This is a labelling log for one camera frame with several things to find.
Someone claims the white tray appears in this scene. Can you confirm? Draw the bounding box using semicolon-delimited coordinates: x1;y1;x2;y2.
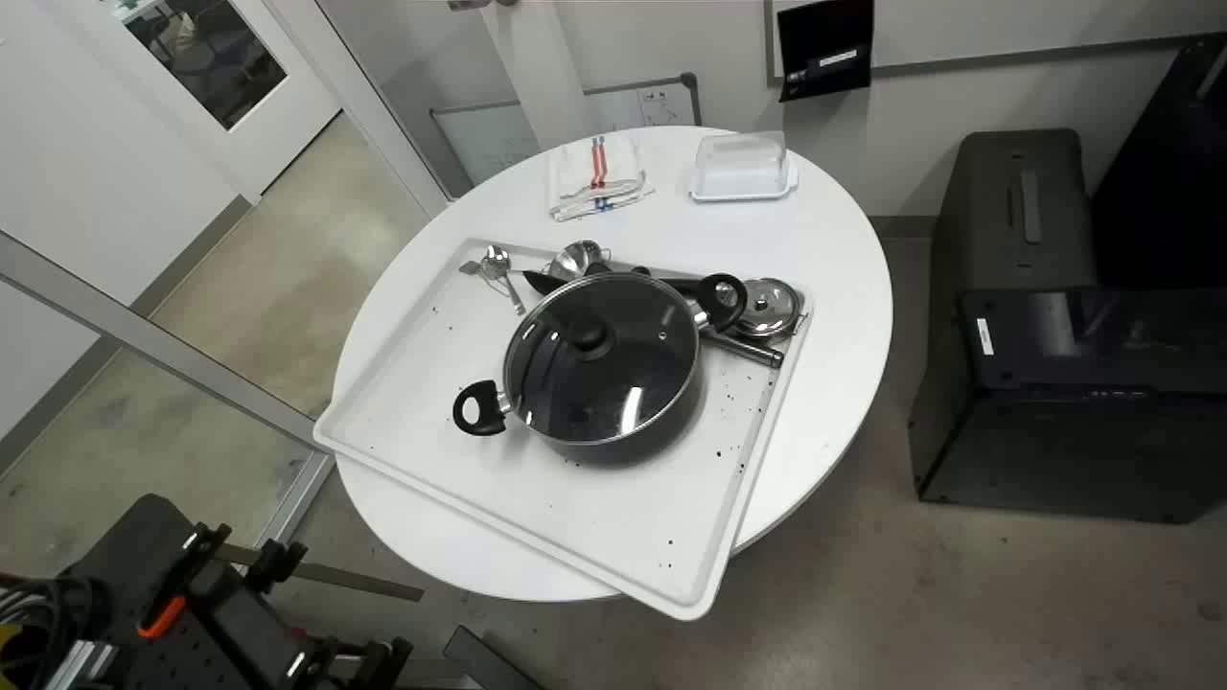
311;229;818;626

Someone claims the white door with dark window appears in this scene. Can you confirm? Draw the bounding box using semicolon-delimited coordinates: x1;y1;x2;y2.
50;0;350;205

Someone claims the flat grey metal bar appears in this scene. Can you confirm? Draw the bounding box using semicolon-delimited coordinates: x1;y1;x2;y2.
221;539;425;606

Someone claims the slim metal utensil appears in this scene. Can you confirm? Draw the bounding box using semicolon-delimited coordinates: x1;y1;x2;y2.
699;323;791;371

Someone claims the black pot with loop handles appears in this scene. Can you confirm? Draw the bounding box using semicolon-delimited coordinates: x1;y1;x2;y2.
450;265;756;470

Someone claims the silver spoon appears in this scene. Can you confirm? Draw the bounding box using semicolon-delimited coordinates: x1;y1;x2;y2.
455;241;535;316

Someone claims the orange clamp handle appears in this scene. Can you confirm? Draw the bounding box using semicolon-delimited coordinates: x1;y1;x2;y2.
136;591;196;643

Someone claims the grey aluminium frame bar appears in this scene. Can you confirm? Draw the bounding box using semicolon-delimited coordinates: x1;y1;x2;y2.
0;226;343;550

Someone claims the large black box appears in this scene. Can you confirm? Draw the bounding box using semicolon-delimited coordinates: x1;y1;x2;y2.
1089;30;1227;296

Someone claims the black marker holder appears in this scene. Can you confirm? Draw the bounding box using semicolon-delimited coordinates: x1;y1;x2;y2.
775;0;881;108

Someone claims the black workbench cart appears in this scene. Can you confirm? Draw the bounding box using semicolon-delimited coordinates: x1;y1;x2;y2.
0;491;419;690

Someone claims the dark floor plate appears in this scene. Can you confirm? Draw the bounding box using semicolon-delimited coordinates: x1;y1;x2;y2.
436;622;549;690

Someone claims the black cabinet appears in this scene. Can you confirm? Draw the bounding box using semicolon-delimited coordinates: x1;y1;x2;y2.
905;125;1227;523

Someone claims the clear plastic container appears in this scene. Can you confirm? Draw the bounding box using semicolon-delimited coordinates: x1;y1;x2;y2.
683;125;800;205

